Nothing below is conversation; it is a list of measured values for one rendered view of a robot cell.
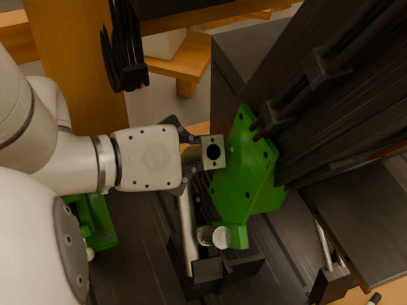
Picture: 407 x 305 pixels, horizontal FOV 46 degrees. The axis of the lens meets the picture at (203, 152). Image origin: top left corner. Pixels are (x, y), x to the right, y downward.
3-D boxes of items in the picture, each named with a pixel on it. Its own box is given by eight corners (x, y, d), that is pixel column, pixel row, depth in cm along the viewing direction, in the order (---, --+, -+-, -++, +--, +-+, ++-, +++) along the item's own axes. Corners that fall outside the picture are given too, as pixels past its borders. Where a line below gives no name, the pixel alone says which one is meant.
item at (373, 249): (449, 261, 76) (456, 251, 74) (363, 296, 72) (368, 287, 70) (322, 105, 100) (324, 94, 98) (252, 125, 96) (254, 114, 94)
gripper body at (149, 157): (115, 198, 69) (186, 188, 74) (108, 127, 68) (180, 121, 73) (103, 194, 76) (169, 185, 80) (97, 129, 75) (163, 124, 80)
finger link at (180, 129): (180, 145, 76) (218, 141, 78) (178, 125, 75) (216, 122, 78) (172, 146, 78) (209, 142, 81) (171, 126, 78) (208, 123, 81)
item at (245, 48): (354, 169, 114) (396, 52, 89) (237, 207, 107) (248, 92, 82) (314, 119, 126) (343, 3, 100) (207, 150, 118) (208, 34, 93)
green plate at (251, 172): (272, 233, 85) (319, 148, 72) (231, 241, 82) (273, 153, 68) (245, 185, 92) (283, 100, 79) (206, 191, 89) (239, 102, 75)
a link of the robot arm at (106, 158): (101, 196, 67) (122, 193, 69) (95, 134, 67) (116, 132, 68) (88, 192, 75) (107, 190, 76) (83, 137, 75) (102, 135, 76)
